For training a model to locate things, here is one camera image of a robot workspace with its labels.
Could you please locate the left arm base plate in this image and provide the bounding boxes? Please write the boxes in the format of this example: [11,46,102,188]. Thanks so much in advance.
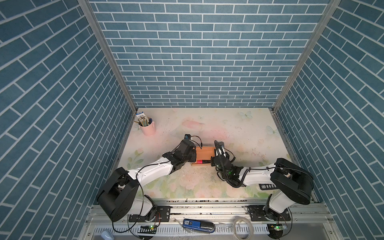
[129,206,171,223]

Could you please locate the pink paper box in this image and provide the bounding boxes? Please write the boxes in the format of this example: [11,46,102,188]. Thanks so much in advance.
[192,147,215,165]

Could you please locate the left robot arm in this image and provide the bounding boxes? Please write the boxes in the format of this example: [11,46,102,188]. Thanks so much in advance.
[96,139,197,223]

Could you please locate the pink black marker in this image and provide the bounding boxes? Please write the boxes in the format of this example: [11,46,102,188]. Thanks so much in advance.
[195,160,211,165]

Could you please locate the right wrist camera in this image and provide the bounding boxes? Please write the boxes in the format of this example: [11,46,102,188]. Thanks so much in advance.
[214,140,226,157]

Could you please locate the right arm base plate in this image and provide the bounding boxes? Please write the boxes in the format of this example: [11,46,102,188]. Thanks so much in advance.
[247,205,292,222]

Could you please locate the black calculator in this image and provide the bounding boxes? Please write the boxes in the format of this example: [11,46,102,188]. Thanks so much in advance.
[259,184,278,191]

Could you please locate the blue handheld device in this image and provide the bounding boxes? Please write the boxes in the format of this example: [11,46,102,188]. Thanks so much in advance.
[182,219,216,234]

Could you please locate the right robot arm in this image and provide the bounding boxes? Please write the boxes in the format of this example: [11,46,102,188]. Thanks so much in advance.
[211,155,314,221]

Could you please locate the pink pen cup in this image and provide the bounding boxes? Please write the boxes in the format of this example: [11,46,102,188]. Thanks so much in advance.
[139,118,157,137]

